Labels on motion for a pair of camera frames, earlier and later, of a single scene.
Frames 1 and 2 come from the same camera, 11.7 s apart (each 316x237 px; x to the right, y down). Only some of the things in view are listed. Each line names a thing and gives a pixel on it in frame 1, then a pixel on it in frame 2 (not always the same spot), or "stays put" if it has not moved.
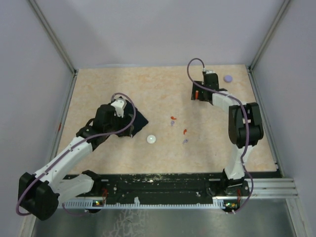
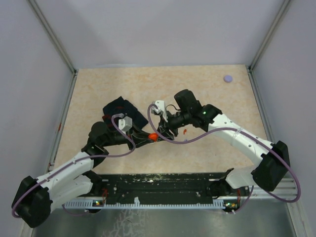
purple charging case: [227, 78] stays put
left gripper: [129, 119] -> [136, 134]
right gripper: [195, 88] -> [164, 126]
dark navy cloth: [136, 120] stays put
